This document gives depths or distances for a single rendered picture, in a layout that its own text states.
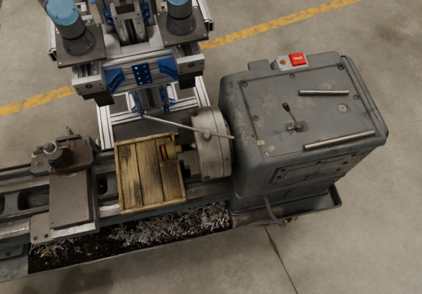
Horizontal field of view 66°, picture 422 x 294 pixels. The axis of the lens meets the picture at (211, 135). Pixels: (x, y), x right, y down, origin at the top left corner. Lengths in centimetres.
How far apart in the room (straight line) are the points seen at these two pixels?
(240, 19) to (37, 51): 194
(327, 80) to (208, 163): 61
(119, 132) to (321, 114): 158
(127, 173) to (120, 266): 97
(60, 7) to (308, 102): 108
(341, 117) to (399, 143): 169
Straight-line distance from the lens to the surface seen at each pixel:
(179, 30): 162
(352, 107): 141
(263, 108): 130
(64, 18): 153
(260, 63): 143
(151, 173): 158
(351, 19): 369
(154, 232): 182
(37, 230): 165
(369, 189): 275
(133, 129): 247
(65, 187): 157
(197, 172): 133
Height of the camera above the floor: 235
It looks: 64 degrees down
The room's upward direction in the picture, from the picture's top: 2 degrees clockwise
